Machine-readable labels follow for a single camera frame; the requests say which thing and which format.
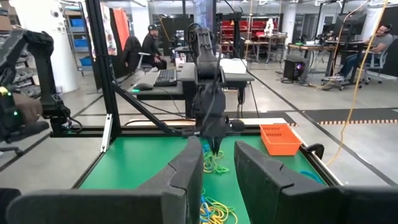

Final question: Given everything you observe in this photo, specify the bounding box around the black keyboard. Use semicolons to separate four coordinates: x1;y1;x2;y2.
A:
153;68;178;87

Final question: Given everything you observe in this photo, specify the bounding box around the black office chair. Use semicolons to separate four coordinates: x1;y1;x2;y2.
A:
121;35;153;74

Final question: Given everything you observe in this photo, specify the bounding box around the person's hand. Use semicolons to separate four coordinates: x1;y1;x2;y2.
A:
12;92;44;125

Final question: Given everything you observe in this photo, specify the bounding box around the yellow hanging power cable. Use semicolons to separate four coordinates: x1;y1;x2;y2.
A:
325;0;389;166

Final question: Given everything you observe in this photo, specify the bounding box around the black computer monitor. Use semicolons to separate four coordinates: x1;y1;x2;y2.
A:
334;12;368;40

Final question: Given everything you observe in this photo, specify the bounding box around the black computer mouse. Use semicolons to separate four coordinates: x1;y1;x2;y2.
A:
132;82;154;91

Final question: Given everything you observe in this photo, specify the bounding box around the orange hanging banner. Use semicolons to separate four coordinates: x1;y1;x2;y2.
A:
111;7;131;52

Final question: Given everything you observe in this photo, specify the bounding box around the orange plastic basket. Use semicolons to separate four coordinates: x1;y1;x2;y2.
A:
259;123;303;156

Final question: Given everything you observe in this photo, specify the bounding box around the green rubber band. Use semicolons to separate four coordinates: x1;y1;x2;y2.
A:
203;151;230;175

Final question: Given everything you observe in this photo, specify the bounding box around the green table mat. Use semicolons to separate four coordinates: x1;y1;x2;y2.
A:
79;135;327;224

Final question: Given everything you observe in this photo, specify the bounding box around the black curved handle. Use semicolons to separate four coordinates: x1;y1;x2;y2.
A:
303;142;326;160
230;119;246;132

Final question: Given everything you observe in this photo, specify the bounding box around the black striped floor mat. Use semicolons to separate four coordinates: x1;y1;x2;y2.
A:
303;108;398;126
228;110;299;128

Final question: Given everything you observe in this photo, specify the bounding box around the left rubber band pile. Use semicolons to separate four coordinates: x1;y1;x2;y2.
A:
203;152;224;174

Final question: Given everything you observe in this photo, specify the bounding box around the wooden top desk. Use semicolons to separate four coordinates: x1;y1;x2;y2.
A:
285;42;368;86

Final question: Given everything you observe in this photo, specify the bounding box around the black computer tower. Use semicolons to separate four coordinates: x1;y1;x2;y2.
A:
282;58;307;82

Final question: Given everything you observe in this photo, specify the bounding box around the grey office chair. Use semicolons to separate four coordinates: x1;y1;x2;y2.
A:
357;35;398;86

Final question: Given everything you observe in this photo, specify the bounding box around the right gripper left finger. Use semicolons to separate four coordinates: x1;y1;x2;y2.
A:
6;136;205;224

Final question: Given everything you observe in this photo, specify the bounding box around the white robot figure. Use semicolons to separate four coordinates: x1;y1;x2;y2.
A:
263;17;275;37

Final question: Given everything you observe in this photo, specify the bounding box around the red bin shelf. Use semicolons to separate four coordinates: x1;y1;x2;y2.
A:
221;18;280;41

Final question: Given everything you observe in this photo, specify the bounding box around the floral patterned banner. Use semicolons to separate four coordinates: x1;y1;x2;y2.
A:
99;2;118;57

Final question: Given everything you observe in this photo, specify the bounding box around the light wooden table board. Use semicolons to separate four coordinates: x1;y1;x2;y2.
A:
126;117;290;127

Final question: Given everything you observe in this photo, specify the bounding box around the person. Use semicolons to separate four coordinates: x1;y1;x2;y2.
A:
141;24;168;71
325;23;394;82

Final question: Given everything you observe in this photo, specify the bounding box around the grey desk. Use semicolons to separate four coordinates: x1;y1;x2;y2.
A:
129;70;187;101

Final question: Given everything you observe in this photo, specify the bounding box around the black aluminium table frame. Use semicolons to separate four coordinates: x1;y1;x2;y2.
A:
49;0;343;190

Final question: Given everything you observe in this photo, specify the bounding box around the shelf with blue bins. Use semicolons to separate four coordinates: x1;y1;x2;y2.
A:
63;2;94;77

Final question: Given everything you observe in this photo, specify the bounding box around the white paper stack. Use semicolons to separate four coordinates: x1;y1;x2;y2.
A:
219;58;248;75

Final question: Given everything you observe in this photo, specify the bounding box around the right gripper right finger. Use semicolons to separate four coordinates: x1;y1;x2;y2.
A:
234;141;398;224

